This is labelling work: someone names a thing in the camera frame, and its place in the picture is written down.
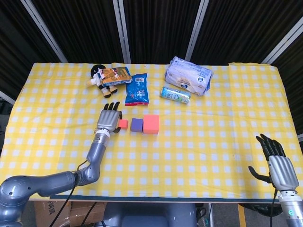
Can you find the plush doll black white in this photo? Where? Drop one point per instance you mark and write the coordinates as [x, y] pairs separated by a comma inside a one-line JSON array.
[[97, 78]]

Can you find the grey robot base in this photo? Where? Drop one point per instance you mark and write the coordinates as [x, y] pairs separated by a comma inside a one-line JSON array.
[[151, 215]]

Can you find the brown cardboard box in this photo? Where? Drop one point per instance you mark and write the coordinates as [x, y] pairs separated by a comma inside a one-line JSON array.
[[78, 212]]

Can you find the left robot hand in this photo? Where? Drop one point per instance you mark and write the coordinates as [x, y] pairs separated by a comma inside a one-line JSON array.
[[108, 119]]

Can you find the green drink can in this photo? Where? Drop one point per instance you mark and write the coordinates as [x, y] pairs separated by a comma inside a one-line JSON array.
[[175, 95]]

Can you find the orange blue snack box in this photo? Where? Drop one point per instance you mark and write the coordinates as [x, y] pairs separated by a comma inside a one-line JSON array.
[[117, 75]]

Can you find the small orange foam cube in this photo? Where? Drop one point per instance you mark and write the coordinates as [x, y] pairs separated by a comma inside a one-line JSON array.
[[123, 124]]

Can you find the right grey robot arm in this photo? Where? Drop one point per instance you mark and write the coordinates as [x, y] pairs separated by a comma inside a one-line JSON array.
[[292, 210]]

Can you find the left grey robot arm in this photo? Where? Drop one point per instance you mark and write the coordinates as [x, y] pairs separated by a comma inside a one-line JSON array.
[[47, 184]]

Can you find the blue snack bag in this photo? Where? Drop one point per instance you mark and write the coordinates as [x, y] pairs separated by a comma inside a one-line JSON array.
[[137, 91]]

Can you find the yellow table leg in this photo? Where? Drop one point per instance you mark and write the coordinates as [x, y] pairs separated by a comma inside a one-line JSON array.
[[241, 216]]

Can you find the white frame post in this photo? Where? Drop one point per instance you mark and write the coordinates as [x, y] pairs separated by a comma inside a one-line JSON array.
[[45, 30], [282, 41], [122, 30], [196, 30]]

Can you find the purple cube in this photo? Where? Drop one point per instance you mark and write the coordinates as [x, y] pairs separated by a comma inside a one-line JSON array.
[[136, 125]]

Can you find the white tissue pack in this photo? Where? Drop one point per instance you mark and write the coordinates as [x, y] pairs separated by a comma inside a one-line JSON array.
[[187, 75]]

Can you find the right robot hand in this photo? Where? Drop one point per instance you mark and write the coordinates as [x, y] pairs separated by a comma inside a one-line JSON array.
[[282, 172]]

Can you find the large orange foam cube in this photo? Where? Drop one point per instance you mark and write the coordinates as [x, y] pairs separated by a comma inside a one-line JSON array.
[[151, 124]]

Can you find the yellow checkered tablecloth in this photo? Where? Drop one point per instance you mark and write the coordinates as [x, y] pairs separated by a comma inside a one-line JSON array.
[[189, 160]]

